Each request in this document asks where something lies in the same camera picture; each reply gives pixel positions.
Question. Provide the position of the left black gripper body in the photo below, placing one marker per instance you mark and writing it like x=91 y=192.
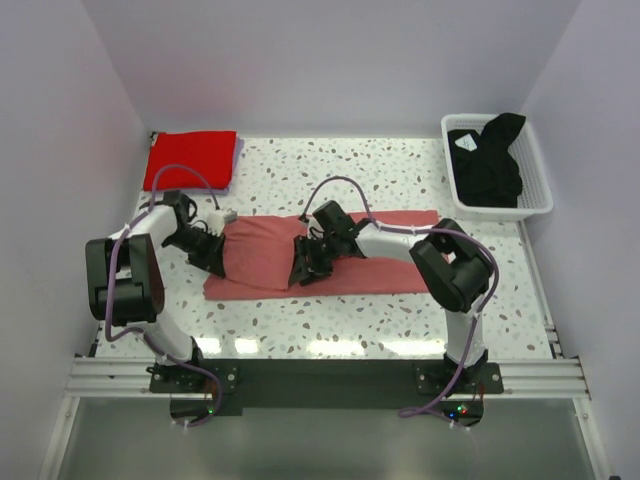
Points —
x=201 y=246

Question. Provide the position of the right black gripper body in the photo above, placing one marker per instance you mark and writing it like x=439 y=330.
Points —
x=319 y=252

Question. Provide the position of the pink t shirt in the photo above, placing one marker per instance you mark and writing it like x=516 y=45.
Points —
x=258 y=258

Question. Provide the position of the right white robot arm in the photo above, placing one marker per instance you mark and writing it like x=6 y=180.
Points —
x=458 y=272

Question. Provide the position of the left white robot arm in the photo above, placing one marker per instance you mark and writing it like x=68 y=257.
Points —
x=124 y=280

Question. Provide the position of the folded red t shirt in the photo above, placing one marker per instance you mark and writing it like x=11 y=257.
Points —
x=186 y=149

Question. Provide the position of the black t shirt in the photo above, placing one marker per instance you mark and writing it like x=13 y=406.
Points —
x=485 y=173

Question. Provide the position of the white plastic basket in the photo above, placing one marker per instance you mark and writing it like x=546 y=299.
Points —
x=536 y=197

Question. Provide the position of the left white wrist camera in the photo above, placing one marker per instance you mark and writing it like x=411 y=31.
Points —
x=217 y=220

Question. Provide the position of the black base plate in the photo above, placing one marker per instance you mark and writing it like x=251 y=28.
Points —
x=232 y=386

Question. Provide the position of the aluminium rail frame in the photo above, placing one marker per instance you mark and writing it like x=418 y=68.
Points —
x=518 y=330

